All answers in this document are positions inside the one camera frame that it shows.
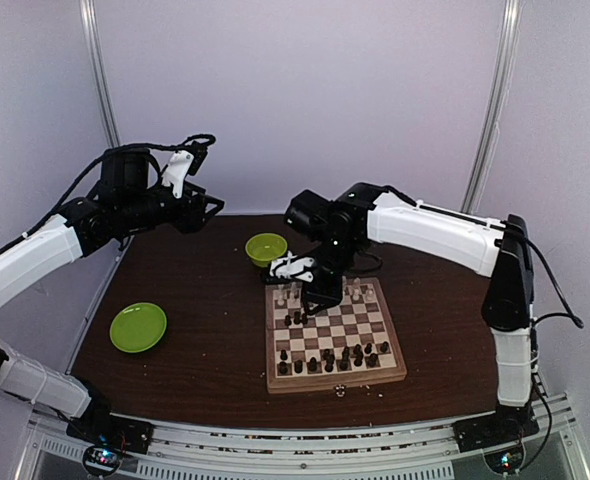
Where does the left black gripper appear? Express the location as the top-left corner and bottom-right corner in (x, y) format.
(119, 180), (224, 234)

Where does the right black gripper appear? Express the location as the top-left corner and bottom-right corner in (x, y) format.
(301, 235), (360, 314)

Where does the wooden chess board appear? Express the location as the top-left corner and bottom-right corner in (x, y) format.
(265, 277), (407, 394)

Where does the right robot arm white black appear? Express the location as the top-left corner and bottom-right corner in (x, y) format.
(269, 182), (534, 442)

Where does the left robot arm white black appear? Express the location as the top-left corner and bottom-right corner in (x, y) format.
(0, 139), (224, 444)

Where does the green bowl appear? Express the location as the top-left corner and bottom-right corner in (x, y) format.
(245, 232), (288, 268)

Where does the green plate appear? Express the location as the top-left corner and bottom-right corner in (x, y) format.
(109, 302), (168, 354)

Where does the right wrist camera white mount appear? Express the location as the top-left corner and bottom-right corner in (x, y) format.
(260, 252), (317, 285)

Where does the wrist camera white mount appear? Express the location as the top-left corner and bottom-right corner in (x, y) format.
(260, 252), (317, 285)
(161, 142), (208, 199)

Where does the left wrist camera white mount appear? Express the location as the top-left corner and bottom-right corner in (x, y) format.
(161, 142), (208, 199)

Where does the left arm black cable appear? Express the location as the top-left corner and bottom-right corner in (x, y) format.
(19, 133), (217, 241)

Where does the left aluminium corner post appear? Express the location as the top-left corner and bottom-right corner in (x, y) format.
(79, 0), (120, 147)

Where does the aluminium corner post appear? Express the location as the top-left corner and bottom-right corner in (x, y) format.
(461, 0), (522, 214)
(79, 0), (120, 147)

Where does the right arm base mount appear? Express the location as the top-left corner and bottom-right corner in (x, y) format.
(453, 414), (539, 476)

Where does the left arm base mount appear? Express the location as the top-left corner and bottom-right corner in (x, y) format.
(66, 416), (154, 478)

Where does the aluminium front rail frame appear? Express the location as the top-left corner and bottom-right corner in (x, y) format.
(24, 392), (584, 480)

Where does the right aluminium corner post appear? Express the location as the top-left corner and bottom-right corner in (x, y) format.
(461, 0), (522, 214)

